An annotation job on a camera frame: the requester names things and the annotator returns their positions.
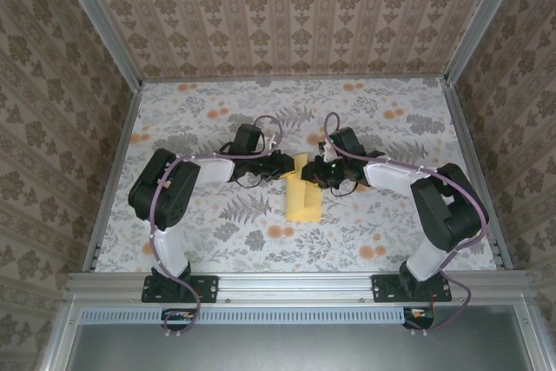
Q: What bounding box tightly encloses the floral table cover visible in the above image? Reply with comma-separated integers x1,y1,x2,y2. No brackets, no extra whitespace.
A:
93,77,500,275

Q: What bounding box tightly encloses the aluminium frame bar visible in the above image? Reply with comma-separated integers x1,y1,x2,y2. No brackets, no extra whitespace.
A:
38,301,83,371
514,301,551,371

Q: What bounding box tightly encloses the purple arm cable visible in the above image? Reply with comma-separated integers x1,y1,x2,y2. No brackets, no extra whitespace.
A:
324,112,487,337
145,115,286,340

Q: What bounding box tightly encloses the thin black left gripper cable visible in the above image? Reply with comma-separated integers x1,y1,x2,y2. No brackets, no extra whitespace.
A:
232,170,279,192

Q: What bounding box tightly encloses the grey metal panel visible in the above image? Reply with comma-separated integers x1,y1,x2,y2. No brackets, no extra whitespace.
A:
67,322,529,371

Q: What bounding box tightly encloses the long aluminium base rail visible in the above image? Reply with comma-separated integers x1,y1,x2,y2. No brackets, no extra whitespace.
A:
64,270,531,302

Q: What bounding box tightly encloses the thin black right gripper cable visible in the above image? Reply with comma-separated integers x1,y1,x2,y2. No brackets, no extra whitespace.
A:
328,179,370,198

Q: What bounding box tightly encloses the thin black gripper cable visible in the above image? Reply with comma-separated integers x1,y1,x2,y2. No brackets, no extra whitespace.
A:
232,170,279,192
328,179,370,198

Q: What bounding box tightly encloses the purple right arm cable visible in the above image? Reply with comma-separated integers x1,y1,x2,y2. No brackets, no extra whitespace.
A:
324,112,487,337

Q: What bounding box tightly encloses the aluminium corner post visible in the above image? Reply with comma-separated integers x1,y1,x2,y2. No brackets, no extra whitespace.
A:
54,0,144,88
443,0,534,85

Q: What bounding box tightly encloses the thin aluminium wall rail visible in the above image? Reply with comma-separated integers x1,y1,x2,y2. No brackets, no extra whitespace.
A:
141,76,448,84

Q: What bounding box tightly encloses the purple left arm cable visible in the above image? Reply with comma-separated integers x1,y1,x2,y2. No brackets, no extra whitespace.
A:
145,115,286,340

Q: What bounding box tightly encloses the grey slotted cable duct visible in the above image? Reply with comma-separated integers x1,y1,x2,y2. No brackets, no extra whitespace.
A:
80,306,435,324

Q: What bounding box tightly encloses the aluminium side rail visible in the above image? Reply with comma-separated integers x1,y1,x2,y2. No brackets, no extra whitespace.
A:
445,79,518,275
82,82,144,275

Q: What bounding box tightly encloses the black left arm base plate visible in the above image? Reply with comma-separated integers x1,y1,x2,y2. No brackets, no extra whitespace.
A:
141,274,220,303

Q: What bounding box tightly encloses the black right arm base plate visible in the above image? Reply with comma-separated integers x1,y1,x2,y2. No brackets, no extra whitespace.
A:
371,274,453,303

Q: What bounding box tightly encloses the black connector board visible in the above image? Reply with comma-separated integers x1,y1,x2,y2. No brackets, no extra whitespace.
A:
160,307,197,332
401,306,436,329

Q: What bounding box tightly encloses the yellow cloth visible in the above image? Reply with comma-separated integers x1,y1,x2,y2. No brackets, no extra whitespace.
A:
285,173,323,222

